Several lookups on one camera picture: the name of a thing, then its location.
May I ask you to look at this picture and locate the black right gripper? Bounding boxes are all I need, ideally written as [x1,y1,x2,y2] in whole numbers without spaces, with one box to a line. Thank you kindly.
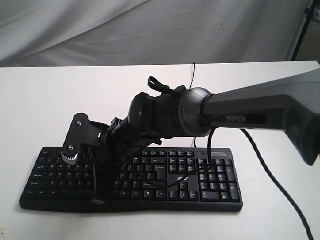
[91,118,163,204]

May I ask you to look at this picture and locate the black Acer keyboard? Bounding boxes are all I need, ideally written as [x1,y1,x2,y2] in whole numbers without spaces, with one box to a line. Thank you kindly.
[19,147,243,213]

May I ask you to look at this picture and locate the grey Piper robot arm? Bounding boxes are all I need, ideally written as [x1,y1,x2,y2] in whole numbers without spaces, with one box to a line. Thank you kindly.
[93,70,320,204]

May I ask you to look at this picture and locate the grey backdrop cloth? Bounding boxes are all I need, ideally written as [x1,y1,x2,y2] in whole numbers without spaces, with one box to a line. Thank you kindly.
[0,0,311,67]

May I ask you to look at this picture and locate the black keyboard cable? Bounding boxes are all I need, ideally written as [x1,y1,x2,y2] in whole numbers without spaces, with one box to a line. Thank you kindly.
[188,62,198,148]

